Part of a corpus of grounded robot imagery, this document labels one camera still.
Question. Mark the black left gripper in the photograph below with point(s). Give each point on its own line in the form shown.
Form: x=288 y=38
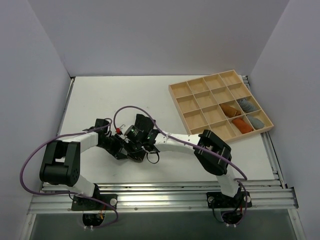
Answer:
x=119 y=151

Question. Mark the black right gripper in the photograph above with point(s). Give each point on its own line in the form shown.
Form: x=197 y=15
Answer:
x=136 y=152

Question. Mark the black pinstriped underwear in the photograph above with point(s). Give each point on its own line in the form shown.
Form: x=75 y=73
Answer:
x=145 y=124

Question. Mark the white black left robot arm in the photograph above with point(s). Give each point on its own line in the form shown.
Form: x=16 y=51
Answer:
x=61 y=164

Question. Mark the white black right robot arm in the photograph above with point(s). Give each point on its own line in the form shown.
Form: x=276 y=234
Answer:
x=213 y=153

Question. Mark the wooden compartment tray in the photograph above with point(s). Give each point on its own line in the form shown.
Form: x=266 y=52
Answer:
x=198 y=104

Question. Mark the brown rolled cloth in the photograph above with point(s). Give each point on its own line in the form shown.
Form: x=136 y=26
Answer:
x=230 y=111

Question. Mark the orange rolled cloth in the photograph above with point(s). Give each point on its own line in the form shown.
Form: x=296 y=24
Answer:
x=242 y=126

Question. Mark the grey striped rolled cloth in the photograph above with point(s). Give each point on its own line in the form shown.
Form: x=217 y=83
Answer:
x=247 y=106

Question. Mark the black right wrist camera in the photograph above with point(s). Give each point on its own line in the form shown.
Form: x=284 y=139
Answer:
x=132 y=133

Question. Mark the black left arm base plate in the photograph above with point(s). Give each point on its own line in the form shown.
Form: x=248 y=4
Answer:
x=85 y=204

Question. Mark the aluminium rail frame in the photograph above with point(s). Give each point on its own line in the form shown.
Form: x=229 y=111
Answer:
x=168 y=199

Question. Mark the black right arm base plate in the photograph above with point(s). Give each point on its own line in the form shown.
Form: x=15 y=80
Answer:
x=217 y=200

